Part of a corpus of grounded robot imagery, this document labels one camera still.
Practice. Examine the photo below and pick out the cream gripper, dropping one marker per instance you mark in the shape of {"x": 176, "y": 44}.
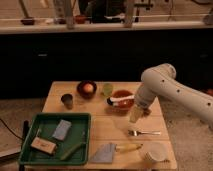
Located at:
{"x": 136, "y": 113}

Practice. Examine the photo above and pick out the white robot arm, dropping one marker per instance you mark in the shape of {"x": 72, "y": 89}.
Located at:
{"x": 160, "y": 81}

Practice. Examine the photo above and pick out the dark grape bunch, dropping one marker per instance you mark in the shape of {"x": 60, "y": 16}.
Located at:
{"x": 146, "y": 112}

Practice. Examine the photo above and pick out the orange bowl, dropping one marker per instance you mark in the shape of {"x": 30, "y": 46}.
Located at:
{"x": 123, "y": 93}

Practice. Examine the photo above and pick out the silver fork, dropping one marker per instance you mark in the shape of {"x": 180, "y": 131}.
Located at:
{"x": 137, "y": 133}

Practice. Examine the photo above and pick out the yellow banana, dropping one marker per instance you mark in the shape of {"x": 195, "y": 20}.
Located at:
{"x": 123, "y": 148}

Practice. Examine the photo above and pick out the green cup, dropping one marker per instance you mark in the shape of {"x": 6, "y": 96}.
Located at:
{"x": 107, "y": 89}

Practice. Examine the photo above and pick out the grey cloth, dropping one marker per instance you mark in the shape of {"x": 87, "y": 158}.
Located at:
{"x": 104, "y": 154}

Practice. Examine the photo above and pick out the orange egg-shaped ball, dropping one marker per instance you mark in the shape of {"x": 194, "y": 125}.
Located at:
{"x": 88, "y": 88}

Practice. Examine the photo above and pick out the dark red bowl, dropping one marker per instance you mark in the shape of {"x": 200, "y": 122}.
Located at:
{"x": 82, "y": 93}

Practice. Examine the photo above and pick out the dark metal cup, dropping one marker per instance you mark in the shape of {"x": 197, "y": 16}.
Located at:
{"x": 67, "y": 100}

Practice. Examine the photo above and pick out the green cucumber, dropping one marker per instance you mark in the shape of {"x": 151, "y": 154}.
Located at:
{"x": 72, "y": 150}

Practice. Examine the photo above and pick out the grey sponge in tray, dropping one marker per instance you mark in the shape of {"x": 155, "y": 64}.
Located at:
{"x": 61, "y": 130}

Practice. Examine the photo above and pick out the green plastic tray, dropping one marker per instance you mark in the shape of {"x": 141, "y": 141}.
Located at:
{"x": 43, "y": 125}

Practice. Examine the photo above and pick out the wooden block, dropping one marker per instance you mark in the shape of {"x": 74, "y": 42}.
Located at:
{"x": 44, "y": 145}

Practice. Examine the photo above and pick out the red bowl on shelf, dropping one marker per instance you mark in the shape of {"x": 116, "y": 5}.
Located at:
{"x": 28, "y": 21}

